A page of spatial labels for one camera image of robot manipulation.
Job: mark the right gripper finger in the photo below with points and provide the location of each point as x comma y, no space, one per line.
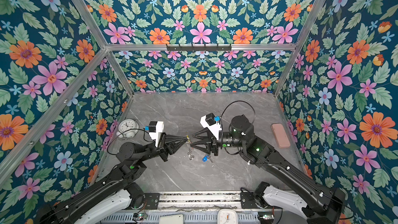
202,147
203,135

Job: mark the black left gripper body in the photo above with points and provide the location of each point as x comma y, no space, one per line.
160,150

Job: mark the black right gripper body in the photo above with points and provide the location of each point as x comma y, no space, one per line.
214,145

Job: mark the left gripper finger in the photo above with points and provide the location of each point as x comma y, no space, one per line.
174,146
175,139

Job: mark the key with blue tag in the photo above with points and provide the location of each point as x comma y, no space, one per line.
207,158

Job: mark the large grey perforated keyring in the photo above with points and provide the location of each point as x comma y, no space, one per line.
190,149

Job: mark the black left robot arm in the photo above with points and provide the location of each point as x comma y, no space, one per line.
115,191

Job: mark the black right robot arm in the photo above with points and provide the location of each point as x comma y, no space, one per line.
316,203

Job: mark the white alarm clock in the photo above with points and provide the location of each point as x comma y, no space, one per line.
127,129

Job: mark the white square clock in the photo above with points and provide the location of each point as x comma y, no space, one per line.
227,216

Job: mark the white device at front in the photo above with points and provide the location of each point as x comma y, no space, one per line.
172,219

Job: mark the pink rectangular case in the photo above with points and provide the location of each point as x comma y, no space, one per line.
280,135

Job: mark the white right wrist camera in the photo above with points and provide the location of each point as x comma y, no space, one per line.
212,123

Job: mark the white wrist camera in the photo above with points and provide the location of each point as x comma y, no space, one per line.
155,130
212,123

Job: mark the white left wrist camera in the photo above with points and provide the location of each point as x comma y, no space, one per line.
155,130

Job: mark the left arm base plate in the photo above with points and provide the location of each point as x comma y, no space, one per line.
148,201

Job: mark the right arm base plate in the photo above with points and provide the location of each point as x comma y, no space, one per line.
249,201

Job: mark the black hook rail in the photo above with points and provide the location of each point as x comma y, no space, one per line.
204,47

